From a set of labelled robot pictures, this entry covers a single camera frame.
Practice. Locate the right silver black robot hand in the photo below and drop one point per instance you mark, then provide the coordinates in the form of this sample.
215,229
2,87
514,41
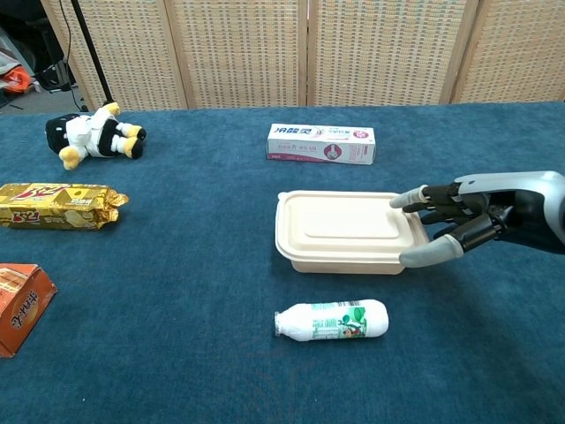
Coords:
516,207

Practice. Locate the beige lidded food container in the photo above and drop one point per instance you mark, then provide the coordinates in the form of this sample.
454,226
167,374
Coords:
344,225

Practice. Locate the white toothpaste box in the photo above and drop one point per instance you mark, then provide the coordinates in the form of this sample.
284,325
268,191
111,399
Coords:
320,143

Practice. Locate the small white drink bottle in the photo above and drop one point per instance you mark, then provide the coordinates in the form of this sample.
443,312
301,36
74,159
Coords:
331,322

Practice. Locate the woven wooden folding screen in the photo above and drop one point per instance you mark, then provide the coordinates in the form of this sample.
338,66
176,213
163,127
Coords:
247,53

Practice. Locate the black white plush toy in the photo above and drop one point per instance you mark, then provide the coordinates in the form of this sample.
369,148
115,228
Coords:
95,134

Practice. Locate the black tripod stand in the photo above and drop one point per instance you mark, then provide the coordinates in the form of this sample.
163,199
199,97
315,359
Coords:
90,48

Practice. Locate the gold foil biscuit pack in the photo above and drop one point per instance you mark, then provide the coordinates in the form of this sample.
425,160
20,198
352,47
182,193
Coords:
53,207

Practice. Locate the orange cardboard snack box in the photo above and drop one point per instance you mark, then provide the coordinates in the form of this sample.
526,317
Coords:
20,305

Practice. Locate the orange plastic bag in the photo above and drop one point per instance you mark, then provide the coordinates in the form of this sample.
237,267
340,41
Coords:
17,81

